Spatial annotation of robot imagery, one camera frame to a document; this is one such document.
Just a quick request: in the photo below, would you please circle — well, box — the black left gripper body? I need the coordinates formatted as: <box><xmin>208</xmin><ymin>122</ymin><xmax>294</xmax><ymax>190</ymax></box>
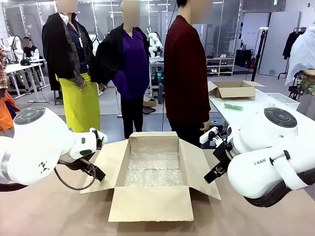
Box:
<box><xmin>73</xmin><ymin>158</ymin><xmax>98</xmax><ymax>177</ymax></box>

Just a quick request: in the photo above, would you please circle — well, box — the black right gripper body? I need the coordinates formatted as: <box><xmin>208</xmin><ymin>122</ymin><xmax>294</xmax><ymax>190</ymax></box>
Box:
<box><xmin>213</xmin><ymin>140</ymin><xmax>237</xmax><ymax>170</ymax></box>

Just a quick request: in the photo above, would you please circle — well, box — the grey plastic stool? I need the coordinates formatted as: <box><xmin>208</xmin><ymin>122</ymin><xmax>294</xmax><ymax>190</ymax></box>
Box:
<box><xmin>209</xmin><ymin>117</ymin><xmax>226</xmax><ymax>135</ymax></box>

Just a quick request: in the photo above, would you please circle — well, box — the green packet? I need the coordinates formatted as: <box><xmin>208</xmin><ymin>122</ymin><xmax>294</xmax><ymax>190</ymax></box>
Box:
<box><xmin>223</xmin><ymin>102</ymin><xmax>244</xmax><ymax>111</ymax></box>

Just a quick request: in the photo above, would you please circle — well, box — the clear bubble wrap sheet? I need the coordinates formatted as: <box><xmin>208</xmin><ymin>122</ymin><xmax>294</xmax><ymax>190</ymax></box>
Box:
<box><xmin>122</xmin><ymin>145</ymin><xmax>186</xmax><ymax>187</ymax></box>

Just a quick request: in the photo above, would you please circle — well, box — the white side table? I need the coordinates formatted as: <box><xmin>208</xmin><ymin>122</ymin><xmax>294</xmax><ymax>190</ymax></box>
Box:
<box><xmin>208</xmin><ymin>88</ymin><xmax>300</xmax><ymax>128</ymax></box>

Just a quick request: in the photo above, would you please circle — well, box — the large open cardboard box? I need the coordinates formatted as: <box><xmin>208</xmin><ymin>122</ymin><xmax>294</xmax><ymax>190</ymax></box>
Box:
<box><xmin>79</xmin><ymin>131</ymin><xmax>221</xmax><ymax>223</ymax></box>

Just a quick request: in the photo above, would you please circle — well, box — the small open cardboard box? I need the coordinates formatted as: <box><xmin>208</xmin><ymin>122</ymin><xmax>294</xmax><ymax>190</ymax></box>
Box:
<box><xmin>208</xmin><ymin>80</ymin><xmax>267</xmax><ymax>99</ymax></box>

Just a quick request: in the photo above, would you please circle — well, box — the white plastic basket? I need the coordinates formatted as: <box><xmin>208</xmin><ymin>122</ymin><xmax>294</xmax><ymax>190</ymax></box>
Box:
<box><xmin>263</xmin><ymin>92</ymin><xmax>301</xmax><ymax>111</ymax></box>

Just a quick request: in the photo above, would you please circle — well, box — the white shoe rack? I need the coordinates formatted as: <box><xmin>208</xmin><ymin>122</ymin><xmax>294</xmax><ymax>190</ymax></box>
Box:
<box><xmin>206</xmin><ymin>57</ymin><xmax>236</xmax><ymax>76</ymax></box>

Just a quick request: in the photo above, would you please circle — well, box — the small cardboard box on floor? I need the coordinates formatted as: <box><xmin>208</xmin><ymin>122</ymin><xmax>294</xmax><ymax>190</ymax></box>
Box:
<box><xmin>143</xmin><ymin>97</ymin><xmax>158</xmax><ymax>108</ymax></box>

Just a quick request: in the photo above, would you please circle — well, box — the person in maroon shirt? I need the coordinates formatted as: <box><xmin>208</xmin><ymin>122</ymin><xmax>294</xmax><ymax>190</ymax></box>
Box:
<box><xmin>163</xmin><ymin>0</ymin><xmax>215</xmax><ymax>148</ymax></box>

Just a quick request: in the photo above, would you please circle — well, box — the figure plaid shirt orange skirt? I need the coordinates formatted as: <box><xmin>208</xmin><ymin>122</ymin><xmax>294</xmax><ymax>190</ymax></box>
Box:
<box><xmin>0</xmin><ymin>44</ymin><xmax>21</xmax><ymax>131</ymax></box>

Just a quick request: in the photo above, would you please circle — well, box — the black bag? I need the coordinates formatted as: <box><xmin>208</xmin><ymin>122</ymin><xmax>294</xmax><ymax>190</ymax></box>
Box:
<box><xmin>235</xmin><ymin>48</ymin><xmax>254</xmax><ymax>68</ymax></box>

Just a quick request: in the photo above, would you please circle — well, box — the black light stand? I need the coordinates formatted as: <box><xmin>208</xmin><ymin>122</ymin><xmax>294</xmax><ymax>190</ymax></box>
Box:
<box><xmin>251</xmin><ymin>27</ymin><xmax>269</xmax><ymax>82</ymax></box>

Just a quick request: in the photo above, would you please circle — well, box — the white office desk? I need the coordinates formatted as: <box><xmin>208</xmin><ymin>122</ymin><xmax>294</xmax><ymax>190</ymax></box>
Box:
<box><xmin>4</xmin><ymin>59</ymin><xmax>47</xmax><ymax>103</ymax></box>

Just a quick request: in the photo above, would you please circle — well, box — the seated person black white jacket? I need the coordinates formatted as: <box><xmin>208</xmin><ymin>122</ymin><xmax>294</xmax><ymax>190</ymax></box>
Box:
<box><xmin>21</xmin><ymin>36</ymin><xmax>40</xmax><ymax>61</ymax></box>

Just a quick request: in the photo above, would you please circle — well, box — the clothes rack with black garment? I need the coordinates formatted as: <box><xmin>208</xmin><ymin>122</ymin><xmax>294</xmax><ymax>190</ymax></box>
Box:
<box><xmin>278</xmin><ymin>27</ymin><xmax>308</xmax><ymax>80</ymax></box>

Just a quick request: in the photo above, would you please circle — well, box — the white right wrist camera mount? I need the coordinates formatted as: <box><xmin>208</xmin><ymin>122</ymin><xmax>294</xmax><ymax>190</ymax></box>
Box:
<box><xmin>199</xmin><ymin>126</ymin><xmax>227</xmax><ymax>146</ymax></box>

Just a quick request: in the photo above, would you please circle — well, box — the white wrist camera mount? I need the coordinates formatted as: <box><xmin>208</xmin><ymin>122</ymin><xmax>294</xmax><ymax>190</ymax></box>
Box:
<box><xmin>90</xmin><ymin>127</ymin><xmax>108</xmax><ymax>149</ymax></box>
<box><xmin>199</xmin><ymin>126</ymin><xmax>227</xmax><ymax>146</ymax></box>

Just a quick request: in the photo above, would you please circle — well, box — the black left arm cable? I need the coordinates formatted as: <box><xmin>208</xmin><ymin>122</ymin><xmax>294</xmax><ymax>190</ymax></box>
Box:
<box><xmin>53</xmin><ymin>163</ymin><xmax>97</xmax><ymax>190</ymax></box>

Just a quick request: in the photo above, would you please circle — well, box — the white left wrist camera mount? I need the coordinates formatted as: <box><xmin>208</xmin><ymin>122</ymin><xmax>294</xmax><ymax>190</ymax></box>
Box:
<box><xmin>90</xmin><ymin>127</ymin><xmax>108</xmax><ymax>149</ymax></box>

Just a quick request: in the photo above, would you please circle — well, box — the black braided cable sleeve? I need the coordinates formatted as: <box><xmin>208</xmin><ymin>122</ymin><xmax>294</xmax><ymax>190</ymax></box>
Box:
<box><xmin>242</xmin><ymin>173</ymin><xmax>315</xmax><ymax>208</ymax></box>

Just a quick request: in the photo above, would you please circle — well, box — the grey robot pedestal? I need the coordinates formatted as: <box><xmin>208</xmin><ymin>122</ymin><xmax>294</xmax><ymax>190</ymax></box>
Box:
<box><xmin>149</xmin><ymin>58</ymin><xmax>165</xmax><ymax>104</ymax></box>

